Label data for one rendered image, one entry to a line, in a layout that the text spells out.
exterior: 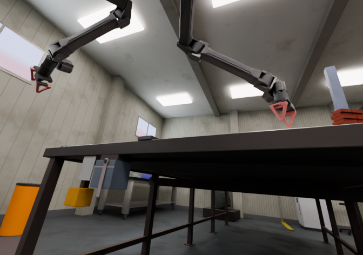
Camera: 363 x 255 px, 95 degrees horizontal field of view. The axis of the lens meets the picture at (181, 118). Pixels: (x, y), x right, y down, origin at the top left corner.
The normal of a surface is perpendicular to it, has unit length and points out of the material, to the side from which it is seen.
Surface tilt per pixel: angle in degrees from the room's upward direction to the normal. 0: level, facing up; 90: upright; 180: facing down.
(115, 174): 90
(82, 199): 90
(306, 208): 90
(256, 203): 90
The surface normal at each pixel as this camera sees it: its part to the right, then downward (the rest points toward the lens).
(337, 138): -0.48, -0.37
